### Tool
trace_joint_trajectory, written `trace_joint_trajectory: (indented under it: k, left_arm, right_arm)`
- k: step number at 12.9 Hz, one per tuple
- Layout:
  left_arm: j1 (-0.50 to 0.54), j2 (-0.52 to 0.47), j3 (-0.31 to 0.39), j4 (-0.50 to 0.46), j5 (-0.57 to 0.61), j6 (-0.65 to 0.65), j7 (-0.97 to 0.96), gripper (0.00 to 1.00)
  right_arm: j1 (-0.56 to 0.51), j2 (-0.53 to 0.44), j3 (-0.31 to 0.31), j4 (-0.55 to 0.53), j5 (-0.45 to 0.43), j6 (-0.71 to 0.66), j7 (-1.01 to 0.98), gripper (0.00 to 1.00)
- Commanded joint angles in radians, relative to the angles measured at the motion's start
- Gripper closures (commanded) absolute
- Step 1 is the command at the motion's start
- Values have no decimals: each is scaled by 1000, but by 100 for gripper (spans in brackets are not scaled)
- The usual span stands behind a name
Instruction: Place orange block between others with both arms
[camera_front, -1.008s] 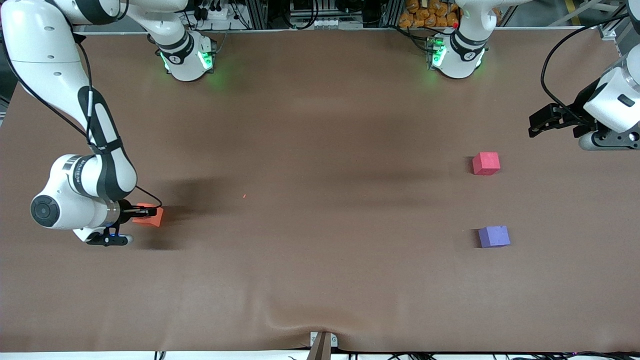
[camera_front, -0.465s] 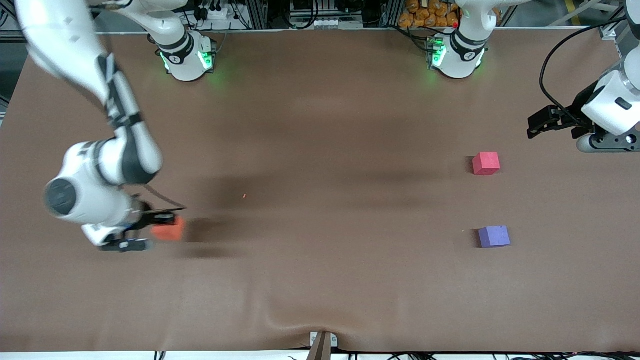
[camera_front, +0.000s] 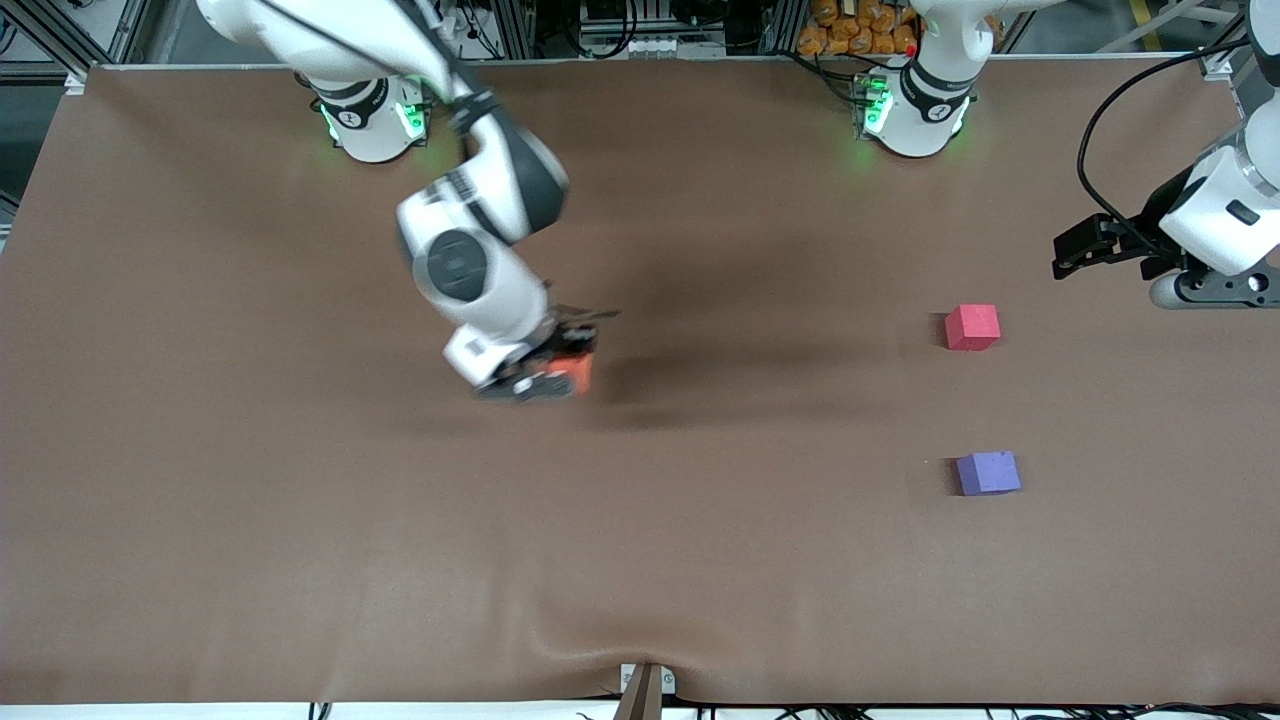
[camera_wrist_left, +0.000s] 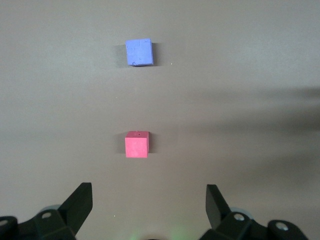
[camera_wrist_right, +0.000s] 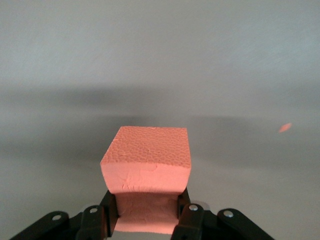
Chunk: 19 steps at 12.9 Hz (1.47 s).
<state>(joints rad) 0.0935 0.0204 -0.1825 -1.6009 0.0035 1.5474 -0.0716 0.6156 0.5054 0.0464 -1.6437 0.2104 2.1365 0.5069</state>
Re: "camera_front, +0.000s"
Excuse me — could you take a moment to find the metal table clamp bracket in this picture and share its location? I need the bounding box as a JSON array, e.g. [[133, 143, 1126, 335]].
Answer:
[[620, 663, 677, 697]]

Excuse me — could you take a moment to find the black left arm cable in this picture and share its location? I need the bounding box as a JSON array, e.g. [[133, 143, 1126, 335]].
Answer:
[[1076, 35, 1251, 226]]

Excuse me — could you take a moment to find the green lit controller board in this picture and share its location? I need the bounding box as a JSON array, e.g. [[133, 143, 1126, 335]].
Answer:
[[850, 70, 891, 139]]

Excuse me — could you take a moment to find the pink foam block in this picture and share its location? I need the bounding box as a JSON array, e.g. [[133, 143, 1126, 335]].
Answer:
[[944, 304, 1002, 352]]

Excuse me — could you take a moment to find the bag of orange fruits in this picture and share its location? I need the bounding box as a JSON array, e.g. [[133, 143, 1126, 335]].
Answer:
[[796, 0, 1007, 58]]

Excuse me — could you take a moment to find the purple foam block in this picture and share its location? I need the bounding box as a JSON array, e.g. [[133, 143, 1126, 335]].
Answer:
[[956, 450, 1023, 497]]

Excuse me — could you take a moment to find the brown table mat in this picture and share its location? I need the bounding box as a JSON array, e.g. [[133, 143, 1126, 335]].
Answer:
[[0, 58, 1280, 707]]

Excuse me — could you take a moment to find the brown clamp bar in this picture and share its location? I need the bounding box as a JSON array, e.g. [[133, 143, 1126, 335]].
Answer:
[[612, 667, 665, 720]]

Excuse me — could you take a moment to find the orange foam block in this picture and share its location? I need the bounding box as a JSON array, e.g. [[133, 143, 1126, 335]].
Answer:
[[546, 348, 594, 397]]

